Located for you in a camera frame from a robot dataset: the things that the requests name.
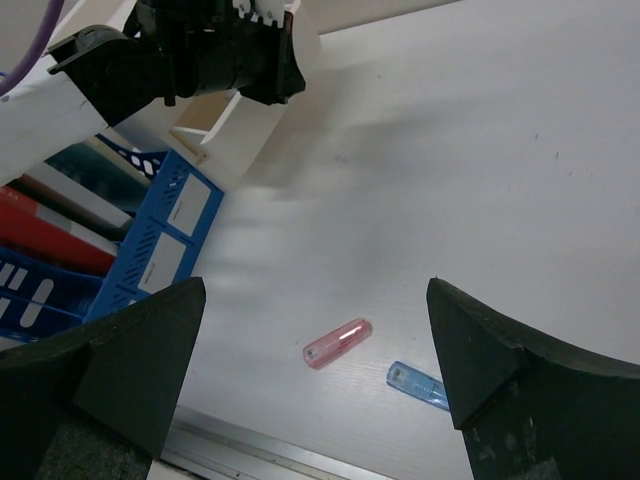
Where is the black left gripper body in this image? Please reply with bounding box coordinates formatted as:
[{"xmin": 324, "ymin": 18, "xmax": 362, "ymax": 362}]
[{"xmin": 134, "ymin": 1, "xmax": 306, "ymax": 106}]

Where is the blue plastic file organizer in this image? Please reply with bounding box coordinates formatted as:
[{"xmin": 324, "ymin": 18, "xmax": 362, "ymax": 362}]
[{"xmin": 1, "ymin": 136, "xmax": 223, "ymax": 342}]

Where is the white foam drawer box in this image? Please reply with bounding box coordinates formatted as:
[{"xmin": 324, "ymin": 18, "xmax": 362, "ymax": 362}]
[{"xmin": 47, "ymin": 0, "xmax": 324, "ymax": 194}]

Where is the green clip file folder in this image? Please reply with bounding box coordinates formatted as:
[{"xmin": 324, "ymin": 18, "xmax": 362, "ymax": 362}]
[{"xmin": 8, "ymin": 166, "xmax": 133, "ymax": 241}]

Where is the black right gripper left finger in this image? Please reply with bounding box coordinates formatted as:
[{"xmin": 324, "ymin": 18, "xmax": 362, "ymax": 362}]
[{"xmin": 1, "ymin": 277, "xmax": 206, "ymax": 479}]

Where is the aluminium mounting rail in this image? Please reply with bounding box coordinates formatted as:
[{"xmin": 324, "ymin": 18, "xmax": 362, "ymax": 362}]
[{"xmin": 161, "ymin": 406, "xmax": 385, "ymax": 480}]

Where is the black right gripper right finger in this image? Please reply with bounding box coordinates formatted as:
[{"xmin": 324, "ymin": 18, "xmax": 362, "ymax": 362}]
[{"xmin": 426, "ymin": 278, "xmax": 639, "ymax": 479}]

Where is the red file folder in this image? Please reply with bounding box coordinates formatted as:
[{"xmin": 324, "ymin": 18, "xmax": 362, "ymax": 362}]
[{"xmin": 1, "ymin": 186, "xmax": 118, "ymax": 275}]

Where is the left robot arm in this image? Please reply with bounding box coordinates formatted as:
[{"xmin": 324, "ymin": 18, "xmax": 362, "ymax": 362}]
[{"xmin": 1, "ymin": 1, "xmax": 306, "ymax": 183}]

